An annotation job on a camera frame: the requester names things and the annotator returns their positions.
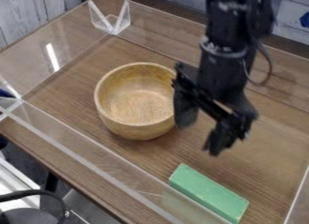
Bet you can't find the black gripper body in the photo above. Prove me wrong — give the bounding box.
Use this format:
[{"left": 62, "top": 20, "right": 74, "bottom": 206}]
[{"left": 173, "top": 38, "right": 258, "bottom": 134}]

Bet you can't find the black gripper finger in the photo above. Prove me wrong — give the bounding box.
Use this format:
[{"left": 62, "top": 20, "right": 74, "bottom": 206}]
[
  {"left": 203, "top": 114, "right": 246, "bottom": 156},
  {"left": 173, "top": 80, "right": 199, "bottom": 129}
]

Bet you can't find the green rectangular block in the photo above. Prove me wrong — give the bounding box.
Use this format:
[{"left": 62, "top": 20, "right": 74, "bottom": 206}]
[{"left": 169, "top": 163, "right": 250, "bottom": 224}]

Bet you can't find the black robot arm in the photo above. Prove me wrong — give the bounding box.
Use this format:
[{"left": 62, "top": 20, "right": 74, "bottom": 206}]
[{"left": 173, "top": 0, "right": 274, "bottom": 156}]

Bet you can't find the brown wooden bowl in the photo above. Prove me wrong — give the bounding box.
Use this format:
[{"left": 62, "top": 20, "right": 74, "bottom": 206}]
[{"left": 94, "top": 62, "right": 175, "bottom": 140}]

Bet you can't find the black table leg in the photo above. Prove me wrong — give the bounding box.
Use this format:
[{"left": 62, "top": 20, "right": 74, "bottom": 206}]
[{"left": 44, "top": 173, "right": 59, "bottom": 192}]

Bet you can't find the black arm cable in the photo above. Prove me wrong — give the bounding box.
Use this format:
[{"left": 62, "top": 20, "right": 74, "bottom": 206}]
[{"left": 241, "top": 37, "right": 274, "bottom": 87}]

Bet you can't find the clear acrylic corner bracket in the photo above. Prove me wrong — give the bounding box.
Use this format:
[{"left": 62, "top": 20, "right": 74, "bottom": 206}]
[{"left": 87, "top": 0, "right": 131, "bottom": 35}]

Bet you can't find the black cable loop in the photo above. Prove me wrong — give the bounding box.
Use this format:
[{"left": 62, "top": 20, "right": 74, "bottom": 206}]
[{"left": 0, "top": 189, "right": 70, "bottom": 224}]

